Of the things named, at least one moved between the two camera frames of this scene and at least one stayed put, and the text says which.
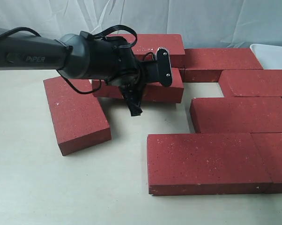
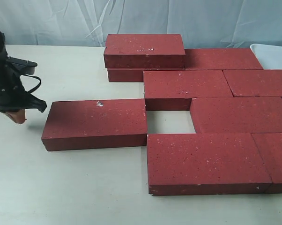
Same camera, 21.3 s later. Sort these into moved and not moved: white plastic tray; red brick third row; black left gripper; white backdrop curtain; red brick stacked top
Moved: black left gripper
Not moved: red brick stacked top; red brick third row; white plastic tray; white backdrop curtain
